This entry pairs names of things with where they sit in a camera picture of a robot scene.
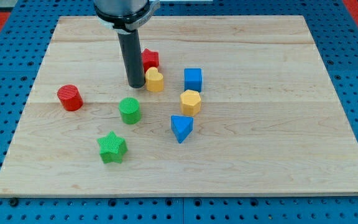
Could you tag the grey robot arm flange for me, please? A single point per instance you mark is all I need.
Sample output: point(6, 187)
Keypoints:
point(125, 16)

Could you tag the blue triangle block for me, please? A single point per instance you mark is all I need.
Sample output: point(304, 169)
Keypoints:
point(181, 126)

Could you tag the yellow hexagon block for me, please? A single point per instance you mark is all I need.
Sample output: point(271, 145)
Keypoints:
point(190, 103)

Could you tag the blue cube block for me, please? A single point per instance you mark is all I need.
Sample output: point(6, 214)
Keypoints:
point(193, 79)

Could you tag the yellow heart block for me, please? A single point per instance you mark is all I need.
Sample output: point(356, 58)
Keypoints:
point(154, 80)

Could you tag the green cylinder block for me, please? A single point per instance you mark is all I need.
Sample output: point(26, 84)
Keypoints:
point(129, 109)

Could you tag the light wooden board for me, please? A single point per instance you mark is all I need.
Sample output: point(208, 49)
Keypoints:
point(271, 123)

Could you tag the red star block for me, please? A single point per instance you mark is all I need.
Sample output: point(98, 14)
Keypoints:
point(150, 59)

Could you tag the green star block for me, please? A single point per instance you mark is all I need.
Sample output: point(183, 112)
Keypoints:
point(112, 148)

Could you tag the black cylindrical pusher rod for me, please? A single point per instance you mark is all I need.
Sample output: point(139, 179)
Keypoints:
point(132, 57)

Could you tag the red cylinder block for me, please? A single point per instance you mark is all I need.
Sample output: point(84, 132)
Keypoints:
point(70, 97)

